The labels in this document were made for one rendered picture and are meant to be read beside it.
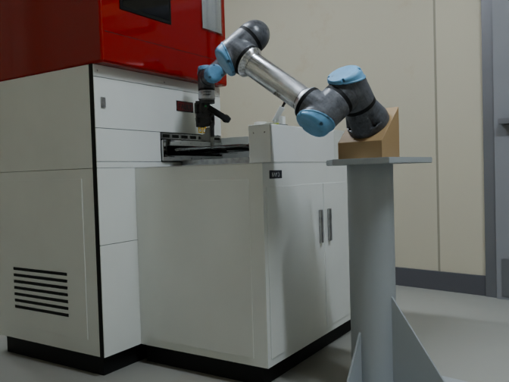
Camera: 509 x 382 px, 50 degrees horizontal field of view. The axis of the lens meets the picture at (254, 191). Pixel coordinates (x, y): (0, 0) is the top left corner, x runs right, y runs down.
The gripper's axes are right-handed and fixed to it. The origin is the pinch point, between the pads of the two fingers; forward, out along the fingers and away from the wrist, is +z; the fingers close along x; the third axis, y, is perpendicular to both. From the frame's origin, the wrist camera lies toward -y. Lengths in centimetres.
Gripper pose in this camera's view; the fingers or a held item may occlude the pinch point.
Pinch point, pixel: (213, 145)
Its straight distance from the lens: 249.2
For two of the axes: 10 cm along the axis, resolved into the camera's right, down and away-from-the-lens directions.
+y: -9.9, 0.3, -1.4
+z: 0.3, 10.0, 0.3
